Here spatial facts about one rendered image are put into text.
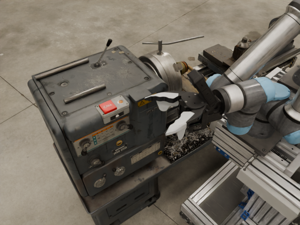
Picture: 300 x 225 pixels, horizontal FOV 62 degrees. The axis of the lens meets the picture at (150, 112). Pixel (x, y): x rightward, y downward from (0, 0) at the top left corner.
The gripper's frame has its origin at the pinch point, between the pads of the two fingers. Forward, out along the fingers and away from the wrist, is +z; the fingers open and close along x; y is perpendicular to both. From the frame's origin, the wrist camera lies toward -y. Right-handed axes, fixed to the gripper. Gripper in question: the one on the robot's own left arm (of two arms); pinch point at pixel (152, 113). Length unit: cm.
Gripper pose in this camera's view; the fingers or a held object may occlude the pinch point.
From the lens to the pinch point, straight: 62.2
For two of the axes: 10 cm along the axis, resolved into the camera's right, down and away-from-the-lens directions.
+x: -3.4, -5.8, 7.4
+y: 0.5, 7.8, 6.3
